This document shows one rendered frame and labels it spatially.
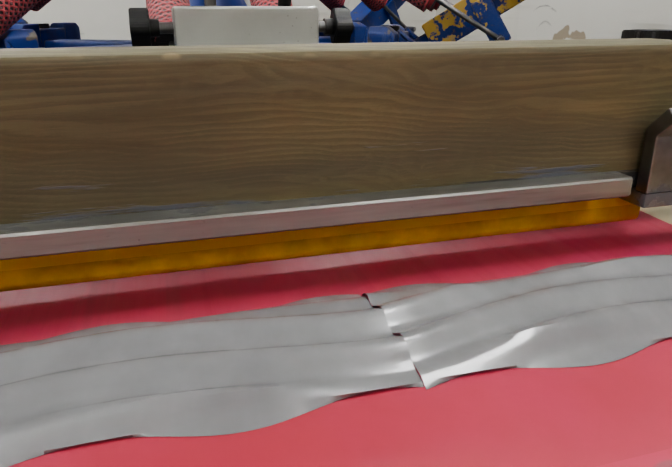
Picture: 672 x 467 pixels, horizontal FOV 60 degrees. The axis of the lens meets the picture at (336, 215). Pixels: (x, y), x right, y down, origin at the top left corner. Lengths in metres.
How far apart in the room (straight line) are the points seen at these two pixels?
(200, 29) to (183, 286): 0.30
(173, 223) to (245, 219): 0.03
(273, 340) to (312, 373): 0.03
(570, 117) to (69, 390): 0.25
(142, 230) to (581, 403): 0.17
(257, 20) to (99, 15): 3.88
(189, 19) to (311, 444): 0.41
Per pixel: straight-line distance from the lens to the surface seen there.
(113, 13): 4.39
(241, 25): 0.53
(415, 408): 0.20
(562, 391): 0.22
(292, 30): 0.54
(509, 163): 0.30
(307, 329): 0.22
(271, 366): 0.20
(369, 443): 0.18
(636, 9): 3.10
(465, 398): 0.20
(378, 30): 0.93
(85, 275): 0.28
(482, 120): 0.28
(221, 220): 0.24
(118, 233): 0.24
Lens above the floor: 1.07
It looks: 20 degrees down
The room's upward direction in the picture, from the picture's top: straight up
